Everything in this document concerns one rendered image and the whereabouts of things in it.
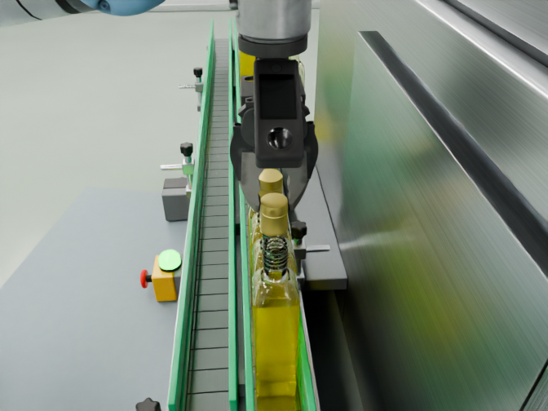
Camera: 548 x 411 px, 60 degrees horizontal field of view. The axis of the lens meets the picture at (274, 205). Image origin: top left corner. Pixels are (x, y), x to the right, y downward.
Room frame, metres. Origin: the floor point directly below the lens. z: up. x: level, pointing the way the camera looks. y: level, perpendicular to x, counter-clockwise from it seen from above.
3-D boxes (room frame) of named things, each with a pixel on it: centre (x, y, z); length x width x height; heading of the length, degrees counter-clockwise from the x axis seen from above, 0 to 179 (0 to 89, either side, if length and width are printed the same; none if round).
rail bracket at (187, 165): (0.89, 0.21, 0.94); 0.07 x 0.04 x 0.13; 94
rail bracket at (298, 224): (0.62, -0.06, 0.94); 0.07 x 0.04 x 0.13; 94
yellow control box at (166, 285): (0.72, 0.22, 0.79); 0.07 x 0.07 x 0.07; 4
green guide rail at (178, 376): (1.19, 0.19, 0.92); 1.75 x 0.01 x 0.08; 4
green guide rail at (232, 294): (1.20, 0.12, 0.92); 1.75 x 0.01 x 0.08; 4
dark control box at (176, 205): (1.00, 0.24, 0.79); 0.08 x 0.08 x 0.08; 4
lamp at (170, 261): (0.72, 0.21, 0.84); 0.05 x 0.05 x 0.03
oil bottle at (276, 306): (0.41, 0.00, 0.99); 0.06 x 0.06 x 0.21; 5
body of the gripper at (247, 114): (0.50, 0.00, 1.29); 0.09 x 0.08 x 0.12; 3
